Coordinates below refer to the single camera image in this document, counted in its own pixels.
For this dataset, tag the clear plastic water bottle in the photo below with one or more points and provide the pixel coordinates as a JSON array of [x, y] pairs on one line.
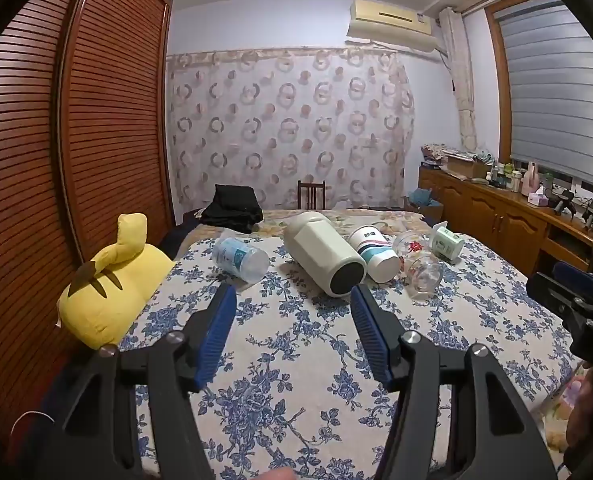
[[236, 257]]

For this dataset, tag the wooden sideboard cabinet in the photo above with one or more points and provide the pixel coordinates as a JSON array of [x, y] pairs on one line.
[[491, 220]]

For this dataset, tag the plain clear glass cup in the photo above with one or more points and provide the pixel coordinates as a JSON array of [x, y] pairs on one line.
[[424, 275]]

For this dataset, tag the blue cloth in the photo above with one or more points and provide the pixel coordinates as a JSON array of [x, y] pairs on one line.
[[425, 197]]

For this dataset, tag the pink bottle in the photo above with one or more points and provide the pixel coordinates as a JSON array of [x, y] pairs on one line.
[[531, 180]]

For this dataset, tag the small white green-print cup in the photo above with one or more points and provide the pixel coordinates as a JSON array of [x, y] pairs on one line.
[[447, 242]]

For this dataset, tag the glass cup with red print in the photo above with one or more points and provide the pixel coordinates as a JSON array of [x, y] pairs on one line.
[[410, 246]]

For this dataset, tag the dark wooden chair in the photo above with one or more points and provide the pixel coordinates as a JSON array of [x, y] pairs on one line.
[[311, 195]]

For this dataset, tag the pink printed cloth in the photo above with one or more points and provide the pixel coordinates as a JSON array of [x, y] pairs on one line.
[[558, 405]]

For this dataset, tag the wooden louvered wardrobe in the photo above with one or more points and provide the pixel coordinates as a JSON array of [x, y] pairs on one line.
[[51, 160]]

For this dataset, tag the tissue box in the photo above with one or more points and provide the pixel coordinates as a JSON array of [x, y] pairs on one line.
[[538, 197]]

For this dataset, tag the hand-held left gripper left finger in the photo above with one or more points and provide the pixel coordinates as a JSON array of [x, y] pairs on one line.
[[219, 331]]

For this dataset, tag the lace side curtain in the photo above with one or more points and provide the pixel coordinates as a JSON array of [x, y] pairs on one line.
[[461, 85]]

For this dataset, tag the circle-patterned curtain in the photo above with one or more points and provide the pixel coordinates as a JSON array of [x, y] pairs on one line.
[[286, 125]]

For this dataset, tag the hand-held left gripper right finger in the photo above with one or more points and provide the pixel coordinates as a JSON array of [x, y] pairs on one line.
[[369, 331]]

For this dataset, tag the person's right hand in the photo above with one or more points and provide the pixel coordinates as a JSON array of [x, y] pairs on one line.
[[583, 415]]

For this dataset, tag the pile of folded fabrics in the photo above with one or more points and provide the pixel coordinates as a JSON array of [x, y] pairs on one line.
[[439, 152]]

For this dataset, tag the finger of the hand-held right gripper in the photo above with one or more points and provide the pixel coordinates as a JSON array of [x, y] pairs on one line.
[[588, 286], [551, 294]]

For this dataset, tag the blue floral blanket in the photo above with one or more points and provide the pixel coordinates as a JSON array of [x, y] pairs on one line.
[[296, 360]]

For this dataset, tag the grey window blind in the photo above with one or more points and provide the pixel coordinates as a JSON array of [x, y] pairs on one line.
[[556, 90]]

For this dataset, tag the large cream thermos bottle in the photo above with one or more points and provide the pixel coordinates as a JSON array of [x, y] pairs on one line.
[[316, 252]]

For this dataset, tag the black folded clothing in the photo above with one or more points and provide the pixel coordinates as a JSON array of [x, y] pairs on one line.
[[231, 207]]

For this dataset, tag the cardboard box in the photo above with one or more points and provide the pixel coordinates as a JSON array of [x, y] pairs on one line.
[[465, 166]]

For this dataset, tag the yellow plush toy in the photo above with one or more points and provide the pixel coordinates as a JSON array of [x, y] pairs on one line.
[[109, 295]]

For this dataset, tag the beige floral bed sheet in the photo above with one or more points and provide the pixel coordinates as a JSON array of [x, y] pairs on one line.
[[341, 217]]

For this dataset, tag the cream wall air conditioner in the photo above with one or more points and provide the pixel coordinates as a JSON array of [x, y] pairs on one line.
[[391, 25]]

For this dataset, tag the white striped paper cup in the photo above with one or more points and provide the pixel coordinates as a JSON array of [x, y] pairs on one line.
[[374, 250]]

